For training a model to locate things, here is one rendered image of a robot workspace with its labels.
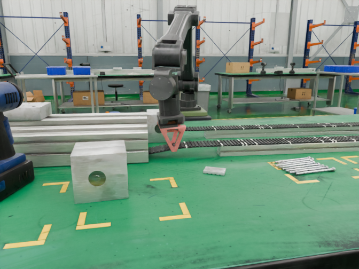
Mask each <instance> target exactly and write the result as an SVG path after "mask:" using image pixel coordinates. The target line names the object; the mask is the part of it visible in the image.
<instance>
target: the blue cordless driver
mask: <svg viewBox="0 0 359 269"><path fill-rule="evenodd" d="M23 99H24V95H23V92H22V90H21V89H20V87H19V86H18V85H16V84H15V83H12V82H0V201H1V200H3V199H5V198H6V197H8V196H9V195H11V194H12V193H14V192H16V191H17V190H19V189H20V188H22V187H24V186H25V185H27V184H28V183H30V182H31V181H33V180H34V178H35V176H34V168H33V162H32V160H26V156H25V154H24V153H15V150H14V147H13V143H14V139H13V135H12V131H11V128H10V124H9V121H8V117H6V116H4V114H3V112H6V111H9V110H13V109H15V108H18V107H20V106H21V104H22V102H23Z"/></svg>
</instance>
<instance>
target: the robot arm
mask: <svg viewBox="0 0 359 269"><path fill-rule="evenodd" d="M199 16H200V12H199V11H197V6H196V5H188V6H187V7H186V5H177V6H175V8H174V10H173V11H169V12H168V14H167V20H168V26H170V27H169V29H168V31H167V32H166V34H165V35H164V36H162V37H161V38H160V39H158V40H157V42H156V43H155V46H154V48H153V49H152V70H155V71H154V79H153V80H152V81H151V82H150V85H149V92H150V94H151V96H152V97H153V98H154V99H156V100H158V103H159V112H157V118H158V121H157V124H158V126H159V128H160V131H161V133H162V134H163V136H164V138H165V140H166V142H167V144H168V146H169V148H170V150H171V152H176V151H177V150H178V147H179V144H180V142H181V139H182V137H183V134H184V131H185V129H186V125H181V124H184V121H185V116H184V115H183V114H182V113H181V112H183V111H194V110H201V107H200V106H198V105H196V102H197V100H195V99H194V93H195V92H198V88H199V72H194V68H193V50H192V26H198V24H199ZM157 66H164V67H157ZM173 67H180V68H173ZM172 72H177V74H175V73H172ZM179 91H183V92H181V98H179V94H178V93H179ZM168 132H174V134H173V138H172V141H170V140H169V138H168V136H167V133H168ZM178 132H179V134H178ZM177 134H178V137H177ZM176 137H177V140H176ZM175 141H176V144H175V146H172V143H175Z"/></svg>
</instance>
